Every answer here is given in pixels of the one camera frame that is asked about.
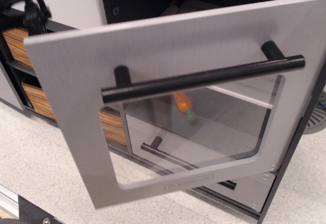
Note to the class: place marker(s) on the grey lower oven drawer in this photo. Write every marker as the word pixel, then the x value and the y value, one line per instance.
pixel 250 191

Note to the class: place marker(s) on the orange toy carrot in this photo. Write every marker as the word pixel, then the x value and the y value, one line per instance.
pixel 185 105

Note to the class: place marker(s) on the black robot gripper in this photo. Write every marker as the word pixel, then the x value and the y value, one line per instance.
pixel 33 19

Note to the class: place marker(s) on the wood-pattern storage bin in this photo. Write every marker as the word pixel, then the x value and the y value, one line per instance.
pixel 14 39
pixel 110 119

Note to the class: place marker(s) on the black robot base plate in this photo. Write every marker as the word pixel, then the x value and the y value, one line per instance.
pixel 26 212

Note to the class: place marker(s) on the upper wood-pattern storage bin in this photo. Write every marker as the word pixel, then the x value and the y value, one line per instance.
pixel 14 39

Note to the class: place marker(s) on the lower wood-pattern storage bin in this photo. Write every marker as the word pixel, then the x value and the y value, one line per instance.
pixel 110 119

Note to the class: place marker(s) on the grey toy oven door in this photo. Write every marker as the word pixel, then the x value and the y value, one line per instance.
pixel 74 66

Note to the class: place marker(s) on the black drawer handle bar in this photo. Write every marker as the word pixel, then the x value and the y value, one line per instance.
pixel 183 153

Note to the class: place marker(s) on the grey round slotted base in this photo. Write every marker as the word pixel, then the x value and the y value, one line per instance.
pixel 316 123

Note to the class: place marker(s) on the black oven door handle bar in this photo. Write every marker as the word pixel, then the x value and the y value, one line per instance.
pixel 126 91

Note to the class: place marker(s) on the black toy kitchen cabinet frame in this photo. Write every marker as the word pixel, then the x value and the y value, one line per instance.
pixel 37 164

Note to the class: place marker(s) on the white oven shelf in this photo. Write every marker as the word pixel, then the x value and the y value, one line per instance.
pixel 246 98

